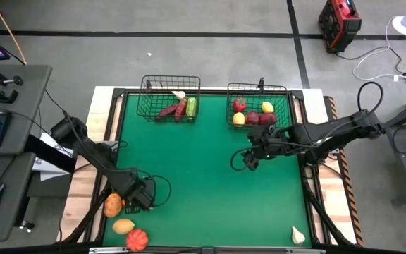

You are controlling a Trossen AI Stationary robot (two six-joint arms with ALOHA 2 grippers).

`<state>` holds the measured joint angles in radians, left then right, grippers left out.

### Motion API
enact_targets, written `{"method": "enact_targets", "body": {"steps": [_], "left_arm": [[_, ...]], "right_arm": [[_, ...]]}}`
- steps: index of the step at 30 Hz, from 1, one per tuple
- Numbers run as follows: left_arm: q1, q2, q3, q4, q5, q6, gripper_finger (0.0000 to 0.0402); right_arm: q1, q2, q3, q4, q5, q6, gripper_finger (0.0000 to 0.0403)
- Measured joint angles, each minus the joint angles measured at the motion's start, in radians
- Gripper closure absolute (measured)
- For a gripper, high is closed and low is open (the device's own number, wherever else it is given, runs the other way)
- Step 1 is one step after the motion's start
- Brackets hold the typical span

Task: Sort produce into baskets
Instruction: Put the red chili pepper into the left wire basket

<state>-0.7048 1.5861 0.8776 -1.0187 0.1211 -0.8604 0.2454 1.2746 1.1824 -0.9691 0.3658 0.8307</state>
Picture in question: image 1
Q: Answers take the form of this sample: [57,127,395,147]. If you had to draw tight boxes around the red black power box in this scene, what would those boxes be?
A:
[317,0,363,54]

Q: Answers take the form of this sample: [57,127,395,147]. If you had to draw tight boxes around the orange pumpkin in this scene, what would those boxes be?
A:
[125,228,150,253]

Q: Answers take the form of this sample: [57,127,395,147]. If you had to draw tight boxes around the black orange striped strip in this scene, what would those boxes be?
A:
[324,95,364,246]

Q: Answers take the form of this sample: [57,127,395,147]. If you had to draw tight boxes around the yellow hanging cord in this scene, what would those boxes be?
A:
[0,0,27,66]

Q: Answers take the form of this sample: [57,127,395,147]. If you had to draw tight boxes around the black wire basket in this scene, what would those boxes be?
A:
[226,82,291,131]
[136,74,202,123]

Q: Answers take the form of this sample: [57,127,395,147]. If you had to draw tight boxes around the orange yellow mango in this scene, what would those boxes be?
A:
[232,111,246,127]

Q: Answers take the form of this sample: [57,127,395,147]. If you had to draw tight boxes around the white floor cable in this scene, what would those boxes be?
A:
[352,17,406,83]

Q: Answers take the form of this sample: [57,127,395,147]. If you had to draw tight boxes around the red bell pepper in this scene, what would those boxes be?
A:
[258,111,278,127]

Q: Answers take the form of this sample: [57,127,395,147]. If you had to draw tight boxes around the brown potato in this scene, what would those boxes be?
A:
[103,193,123,219]

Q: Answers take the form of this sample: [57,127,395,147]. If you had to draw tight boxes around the white garlic bulb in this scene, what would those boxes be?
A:
[291,226,307,246]

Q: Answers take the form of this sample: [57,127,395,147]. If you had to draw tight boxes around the white papers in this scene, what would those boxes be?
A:
[32,132,79,182]

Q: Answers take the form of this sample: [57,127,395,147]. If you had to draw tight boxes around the green cucumber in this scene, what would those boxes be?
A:
[185,97,198,119]

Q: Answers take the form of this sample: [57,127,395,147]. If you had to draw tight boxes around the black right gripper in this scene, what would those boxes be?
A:
[243,123,292,172]

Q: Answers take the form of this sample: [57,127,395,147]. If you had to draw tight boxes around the dull yellow lemon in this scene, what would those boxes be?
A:
[111,218,136,236]

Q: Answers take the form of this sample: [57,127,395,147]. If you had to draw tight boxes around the black floor cable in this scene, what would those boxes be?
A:
[333,44,406,78]

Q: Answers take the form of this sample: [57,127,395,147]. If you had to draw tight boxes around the grey desk top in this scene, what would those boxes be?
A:
[0,64,54,156]
[0,152,37,243]

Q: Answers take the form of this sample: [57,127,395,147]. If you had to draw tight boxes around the red chili pepper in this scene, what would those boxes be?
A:
[173,97,188,123]

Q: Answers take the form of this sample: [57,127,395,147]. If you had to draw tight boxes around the long dark red vegetable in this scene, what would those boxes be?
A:
[155,104,178,122]

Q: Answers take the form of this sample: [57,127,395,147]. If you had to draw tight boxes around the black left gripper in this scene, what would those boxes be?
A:
[118,172,157,215]

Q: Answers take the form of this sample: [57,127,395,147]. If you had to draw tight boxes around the green table mat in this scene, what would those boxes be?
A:
[102,94,312,248]

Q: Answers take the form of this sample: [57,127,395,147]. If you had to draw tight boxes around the dark red round fruit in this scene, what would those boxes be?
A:
[245,111,260,126]

